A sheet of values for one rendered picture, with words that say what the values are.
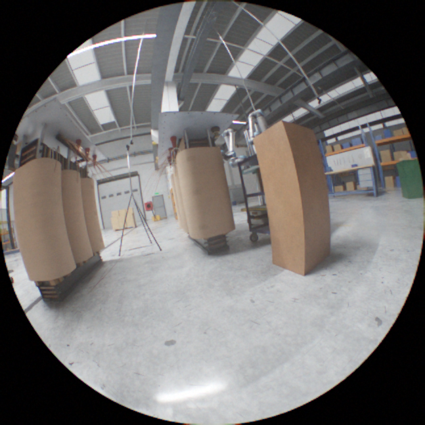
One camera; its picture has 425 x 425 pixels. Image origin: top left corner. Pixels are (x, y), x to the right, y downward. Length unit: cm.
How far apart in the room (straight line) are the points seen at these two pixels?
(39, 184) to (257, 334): 163
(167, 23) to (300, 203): 443
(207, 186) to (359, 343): 149
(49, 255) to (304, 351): 155
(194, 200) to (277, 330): 119
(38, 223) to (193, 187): 140
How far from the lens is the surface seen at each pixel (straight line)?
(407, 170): 412
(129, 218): 776
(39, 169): 146
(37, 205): 139
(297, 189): 84
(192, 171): 140
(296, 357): 60
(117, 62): 1162
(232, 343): 64
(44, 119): 170
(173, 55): 920
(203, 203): 136
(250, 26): 1129
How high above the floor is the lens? 53
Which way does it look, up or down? 4 degrees down
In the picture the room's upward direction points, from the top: 10 degrees counter-clockwise
